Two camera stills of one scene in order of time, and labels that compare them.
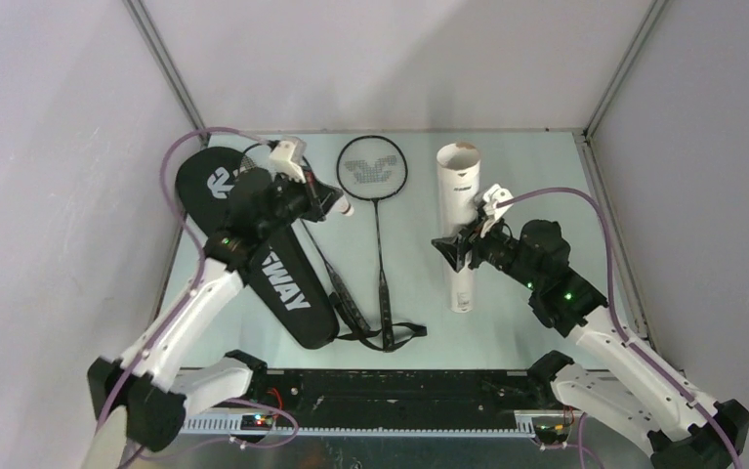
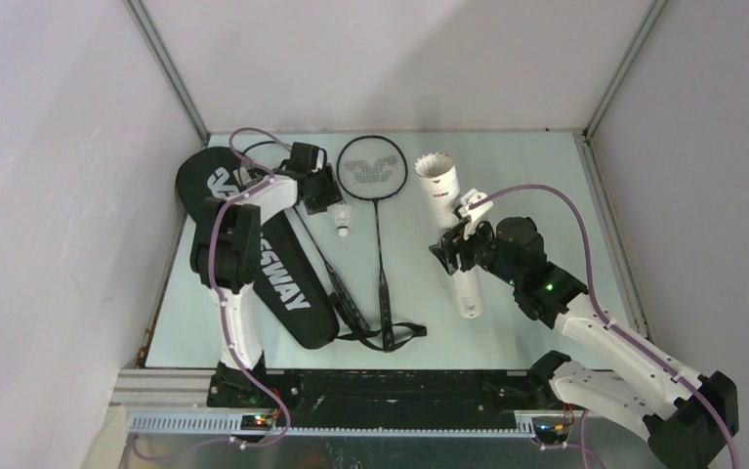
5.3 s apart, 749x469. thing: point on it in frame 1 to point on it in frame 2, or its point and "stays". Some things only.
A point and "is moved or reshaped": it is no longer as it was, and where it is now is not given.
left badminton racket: (250, 156) stays
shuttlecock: (343, 205) is moved or reshaped
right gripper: (453, 249) stays
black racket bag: (284, 272) stays
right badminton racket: (374, 168) stays
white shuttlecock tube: (458, 178) is moved or reshaped
